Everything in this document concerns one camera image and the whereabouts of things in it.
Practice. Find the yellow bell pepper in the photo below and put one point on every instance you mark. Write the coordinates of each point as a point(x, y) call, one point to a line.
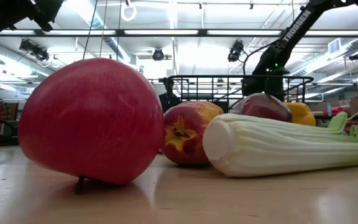
point(301, 115)

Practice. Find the pale green celery bunch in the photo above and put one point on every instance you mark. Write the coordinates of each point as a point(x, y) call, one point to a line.
point(275, 149)

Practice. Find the red yellow apple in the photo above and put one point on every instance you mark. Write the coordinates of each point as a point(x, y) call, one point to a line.
point(194, 121)

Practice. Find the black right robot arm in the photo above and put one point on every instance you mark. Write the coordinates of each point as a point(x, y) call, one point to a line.
point(278, 53)

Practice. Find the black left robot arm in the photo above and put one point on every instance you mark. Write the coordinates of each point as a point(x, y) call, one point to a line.
point(8, 15)

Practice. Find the pink red item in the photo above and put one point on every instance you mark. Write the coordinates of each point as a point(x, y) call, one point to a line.
point(337, 110)

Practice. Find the white ceiling air vent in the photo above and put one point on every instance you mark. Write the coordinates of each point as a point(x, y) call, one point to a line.
point(334, 46)

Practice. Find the black ceiling fixture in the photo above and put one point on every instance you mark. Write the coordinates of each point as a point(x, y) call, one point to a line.
point(356, 56)

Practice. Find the round black overhead camera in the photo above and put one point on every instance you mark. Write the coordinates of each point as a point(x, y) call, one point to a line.
point(158, 54)

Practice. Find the silver ceiling air duct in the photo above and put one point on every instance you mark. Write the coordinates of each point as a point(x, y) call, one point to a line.
point(113, 46)

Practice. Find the dark patterned wall hanging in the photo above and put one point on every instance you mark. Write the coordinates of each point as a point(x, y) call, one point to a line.
point(8, 110)

